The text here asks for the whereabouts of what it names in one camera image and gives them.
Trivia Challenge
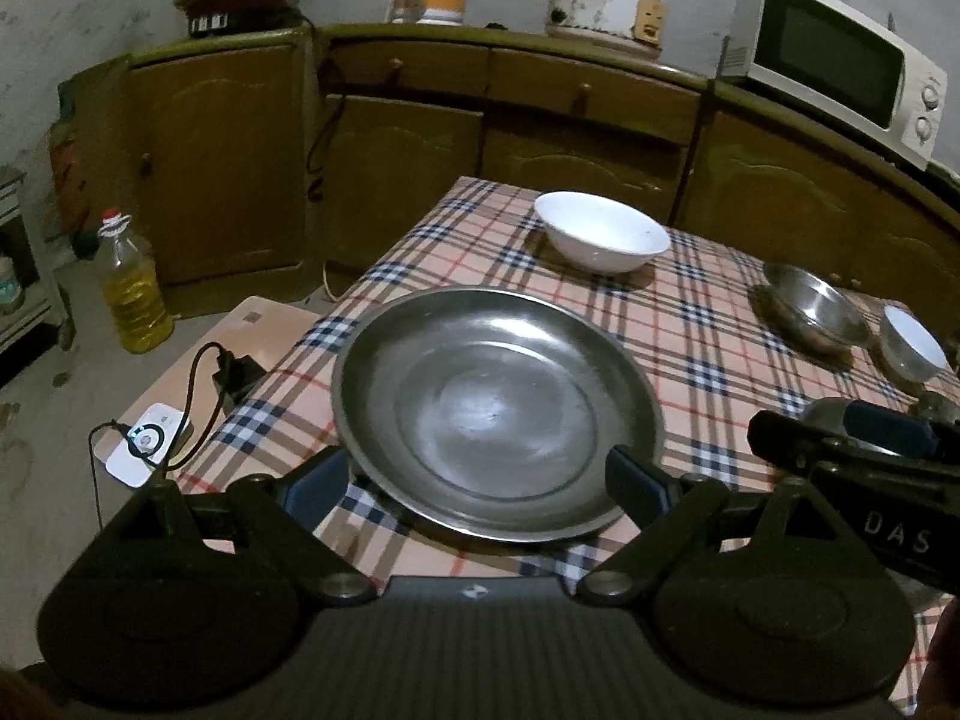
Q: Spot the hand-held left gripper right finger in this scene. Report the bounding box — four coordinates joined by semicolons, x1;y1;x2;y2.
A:
574;444;826;608

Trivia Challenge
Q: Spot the black power cord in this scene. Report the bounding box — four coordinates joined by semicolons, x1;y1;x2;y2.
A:
306;60;347;200

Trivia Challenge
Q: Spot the white microwave oven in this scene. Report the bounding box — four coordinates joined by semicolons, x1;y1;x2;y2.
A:
716;0;950;172

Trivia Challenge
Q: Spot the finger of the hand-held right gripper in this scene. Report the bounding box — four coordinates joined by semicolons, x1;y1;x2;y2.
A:
841;400;960;460
748;411;960;475

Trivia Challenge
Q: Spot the white ceramic bowl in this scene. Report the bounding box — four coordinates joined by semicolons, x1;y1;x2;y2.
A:
879;304;952;391
534;191;671;275

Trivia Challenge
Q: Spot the white shelf unit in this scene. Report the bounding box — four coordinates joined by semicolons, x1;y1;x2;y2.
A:
0;165;76;361

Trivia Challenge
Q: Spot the black portable stove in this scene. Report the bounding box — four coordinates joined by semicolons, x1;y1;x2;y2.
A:
187;7;305;38

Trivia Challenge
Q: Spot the cooking oil bottle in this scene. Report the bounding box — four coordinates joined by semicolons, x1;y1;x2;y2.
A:
94;208;175;355

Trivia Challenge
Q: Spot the black charger adapter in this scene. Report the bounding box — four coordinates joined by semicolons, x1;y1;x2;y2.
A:
212;351;265;406

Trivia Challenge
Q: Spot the light wooden stool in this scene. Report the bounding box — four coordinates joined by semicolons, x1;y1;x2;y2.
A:
94;296;323;511

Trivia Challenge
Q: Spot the single door wooden cabinet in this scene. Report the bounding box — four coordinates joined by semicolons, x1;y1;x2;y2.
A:
124;24;316;299

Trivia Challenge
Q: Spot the black charger cable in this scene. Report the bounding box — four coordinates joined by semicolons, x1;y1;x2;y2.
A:
88;343;226;533

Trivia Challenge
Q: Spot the double door wooden cabinet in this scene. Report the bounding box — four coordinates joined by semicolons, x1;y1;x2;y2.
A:
675;79;960;316

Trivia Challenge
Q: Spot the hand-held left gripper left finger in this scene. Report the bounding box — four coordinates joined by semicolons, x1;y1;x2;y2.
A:
139;446;377;607

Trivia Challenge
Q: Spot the white power bank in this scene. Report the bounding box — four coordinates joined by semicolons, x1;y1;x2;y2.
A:
105;403;188;488

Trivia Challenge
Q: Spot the large steel plate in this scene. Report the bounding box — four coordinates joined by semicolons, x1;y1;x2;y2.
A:
330;286;666;545

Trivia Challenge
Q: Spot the small steel bowl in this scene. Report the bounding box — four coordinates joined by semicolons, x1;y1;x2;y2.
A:
761;261;875;357

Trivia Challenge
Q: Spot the plaid tablecloth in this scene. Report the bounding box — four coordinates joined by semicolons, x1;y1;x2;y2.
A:
176;176;960;616

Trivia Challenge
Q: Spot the person's right forearm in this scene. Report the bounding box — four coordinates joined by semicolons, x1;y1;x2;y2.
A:
916;600;960;720

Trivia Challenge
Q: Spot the wooden cabinet with drawers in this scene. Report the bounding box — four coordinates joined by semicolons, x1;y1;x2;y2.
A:
315;22;710;293

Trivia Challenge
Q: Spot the white rice cooker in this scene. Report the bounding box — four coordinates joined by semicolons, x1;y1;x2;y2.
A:
544;0;676;57

